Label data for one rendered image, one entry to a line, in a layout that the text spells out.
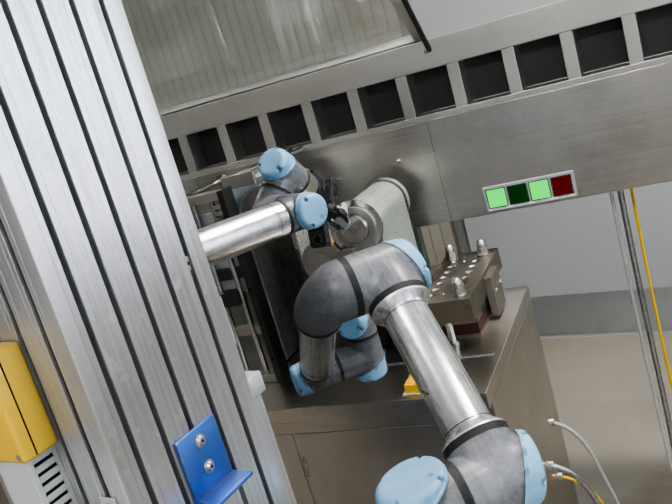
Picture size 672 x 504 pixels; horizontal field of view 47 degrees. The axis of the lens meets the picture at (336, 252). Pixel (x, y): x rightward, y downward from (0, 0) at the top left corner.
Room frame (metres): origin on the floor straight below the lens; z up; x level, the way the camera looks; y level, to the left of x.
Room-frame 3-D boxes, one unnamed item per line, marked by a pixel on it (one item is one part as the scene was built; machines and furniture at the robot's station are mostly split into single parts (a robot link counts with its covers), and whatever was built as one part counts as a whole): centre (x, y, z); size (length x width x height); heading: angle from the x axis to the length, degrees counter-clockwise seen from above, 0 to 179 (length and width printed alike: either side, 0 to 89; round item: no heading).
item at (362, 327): (1.67, 0.00, 1.11); 0.11 x 0.08 x 0.09; 154
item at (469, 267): (2.01, -0.30, 1.00); 0.40 x 0.16 x 0.06; 154
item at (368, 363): (1.67, 0.01, 1.01); 0.11 x 0.08 x 0.11; 103
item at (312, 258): (2.11, -0.01, 1.18); 0.26 x 0.12 x 0.12; 154
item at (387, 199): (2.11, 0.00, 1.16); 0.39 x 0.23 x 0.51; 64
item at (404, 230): (2.03, -0.18, 1.11); 0.23 x 0.01 x 0.18; 154
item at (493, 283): (1.99, -0.39, 0.97); 0.10 x 0.03 x 0.11; 154
